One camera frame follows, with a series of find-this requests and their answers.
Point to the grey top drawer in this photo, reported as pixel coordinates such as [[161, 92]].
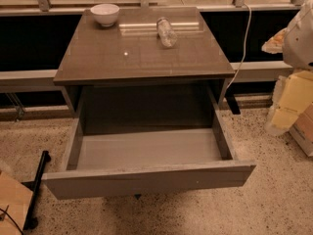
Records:
[[154, 139]]

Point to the black metal stand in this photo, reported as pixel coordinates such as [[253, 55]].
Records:
[[34, 186]]

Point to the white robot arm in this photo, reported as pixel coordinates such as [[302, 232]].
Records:
[[295, 41]]

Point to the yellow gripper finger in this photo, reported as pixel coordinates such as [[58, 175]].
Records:
[[292, 95]]

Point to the white ceramic bowl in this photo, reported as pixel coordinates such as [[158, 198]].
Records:
[[105, 14]]

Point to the cardboard box right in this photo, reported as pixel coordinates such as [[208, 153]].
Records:
[[302, 131]]

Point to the cardboard box left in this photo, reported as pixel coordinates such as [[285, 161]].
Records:
[[14, 203]]

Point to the grey drawer cabinet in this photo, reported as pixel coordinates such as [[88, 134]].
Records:
[[123, 74]]

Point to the cardboard box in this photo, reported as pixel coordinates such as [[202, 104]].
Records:
[[14, 203], [302, 131]]

